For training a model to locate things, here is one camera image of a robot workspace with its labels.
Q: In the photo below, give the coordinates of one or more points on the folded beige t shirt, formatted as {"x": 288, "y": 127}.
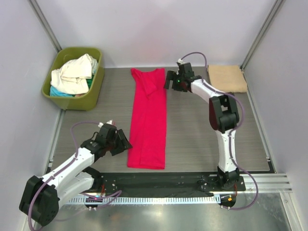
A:
{"x": 227, "y": 78}

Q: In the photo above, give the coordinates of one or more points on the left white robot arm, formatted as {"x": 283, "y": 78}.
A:
{"x": 44, "y": 196}

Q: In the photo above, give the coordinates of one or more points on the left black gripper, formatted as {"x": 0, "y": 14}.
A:
{"x": 123, "y": 143}

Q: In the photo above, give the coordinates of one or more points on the turquoise cloth in bin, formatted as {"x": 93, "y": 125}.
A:
{"x": 55, "y": 93}

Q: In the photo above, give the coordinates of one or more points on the aluminium rail frame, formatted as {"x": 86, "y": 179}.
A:
{"x": 268, "y": 183}

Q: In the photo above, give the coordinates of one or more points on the green plastic laundry bin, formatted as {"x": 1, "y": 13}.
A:
{"x": 86, "y": 101}

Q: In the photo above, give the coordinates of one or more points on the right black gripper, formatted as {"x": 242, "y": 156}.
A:
{"x": 172, "y": 75}

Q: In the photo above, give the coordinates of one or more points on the slotted white cable duct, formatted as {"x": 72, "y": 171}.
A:
{"x": 83, "y": 200}

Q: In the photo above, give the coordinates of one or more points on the red t shirt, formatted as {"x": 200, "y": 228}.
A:
{"x": 148, "y": 130}

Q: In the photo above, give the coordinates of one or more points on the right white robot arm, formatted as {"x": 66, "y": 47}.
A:
{"x": 223, "y": 118}

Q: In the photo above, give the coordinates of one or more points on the green cloth in bin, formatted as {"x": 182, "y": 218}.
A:
{"x": 89, "y": 81}

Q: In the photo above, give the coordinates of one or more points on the cream white shirt in bin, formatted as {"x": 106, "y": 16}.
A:
{"x": 72, "y": 77}

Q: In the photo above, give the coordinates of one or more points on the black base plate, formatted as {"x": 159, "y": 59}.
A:
{"x": 164, "y": 184}

